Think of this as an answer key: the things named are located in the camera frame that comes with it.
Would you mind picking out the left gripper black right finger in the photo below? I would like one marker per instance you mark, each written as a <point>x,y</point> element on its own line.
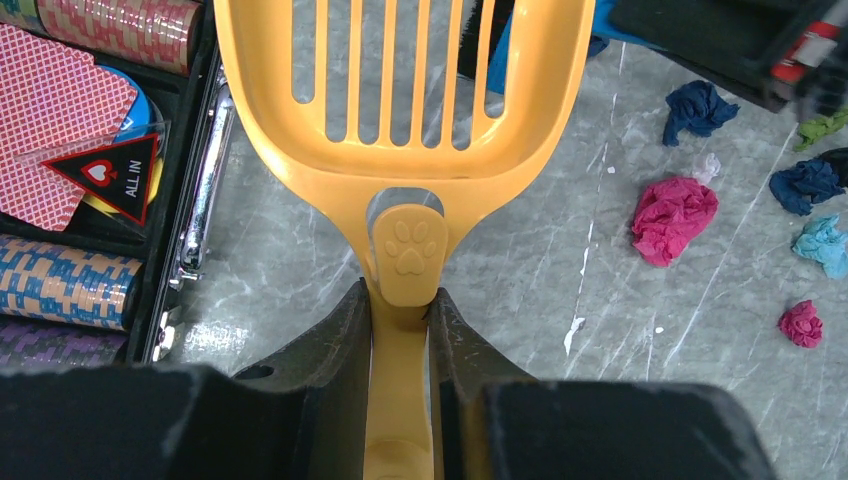
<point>493,420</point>

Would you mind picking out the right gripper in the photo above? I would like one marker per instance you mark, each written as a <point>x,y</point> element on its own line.
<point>770,53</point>

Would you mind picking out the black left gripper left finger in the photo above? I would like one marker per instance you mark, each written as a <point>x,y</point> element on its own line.
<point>299,413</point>

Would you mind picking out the blue hand brush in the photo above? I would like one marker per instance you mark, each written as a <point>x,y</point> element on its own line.
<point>509,47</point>

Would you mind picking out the yellow slotted scoop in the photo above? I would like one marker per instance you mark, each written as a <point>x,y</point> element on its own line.
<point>362,119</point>

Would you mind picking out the green paper scrap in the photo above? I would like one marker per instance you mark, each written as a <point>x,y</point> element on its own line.
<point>813,130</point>

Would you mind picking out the black paper scrap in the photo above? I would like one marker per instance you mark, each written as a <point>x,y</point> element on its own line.
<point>838,160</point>

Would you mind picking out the dark blue paper scrap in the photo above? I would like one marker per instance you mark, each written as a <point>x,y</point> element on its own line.
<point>807,183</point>

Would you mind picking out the white twisted paper scrap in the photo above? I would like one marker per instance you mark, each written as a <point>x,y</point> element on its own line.
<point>706,169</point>

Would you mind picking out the light blue paper scrap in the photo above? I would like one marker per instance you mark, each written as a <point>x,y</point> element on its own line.
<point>823,242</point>

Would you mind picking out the large magenta paper scrap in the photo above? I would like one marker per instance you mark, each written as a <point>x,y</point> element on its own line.
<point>669,215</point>

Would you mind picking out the purple poker chip stack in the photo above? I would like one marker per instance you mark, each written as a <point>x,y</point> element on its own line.
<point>32,344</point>

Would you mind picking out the blue orange chip stack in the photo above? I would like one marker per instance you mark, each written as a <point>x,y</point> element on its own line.
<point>53,282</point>

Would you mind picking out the black all in marker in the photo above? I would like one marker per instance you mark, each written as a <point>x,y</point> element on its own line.
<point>124,176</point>

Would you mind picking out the black poker chip case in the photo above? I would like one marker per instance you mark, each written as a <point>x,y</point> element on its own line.
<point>193,115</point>

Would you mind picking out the pink playing cards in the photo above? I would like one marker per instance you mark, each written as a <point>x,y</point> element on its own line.
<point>55,101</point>

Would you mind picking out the pink poker chip stack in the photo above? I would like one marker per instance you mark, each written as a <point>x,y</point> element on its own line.
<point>156,33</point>

